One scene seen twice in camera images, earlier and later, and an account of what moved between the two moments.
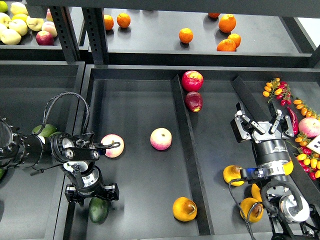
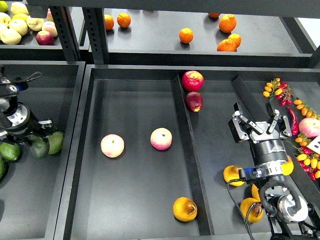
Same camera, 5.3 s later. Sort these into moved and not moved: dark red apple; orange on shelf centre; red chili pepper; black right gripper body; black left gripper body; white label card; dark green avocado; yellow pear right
Moved: black left gripper body; dark green avocado
Not moved: dark red apple; red chili pepper; yellow pear right; orange on shelf centre; black right gripper body; white label card
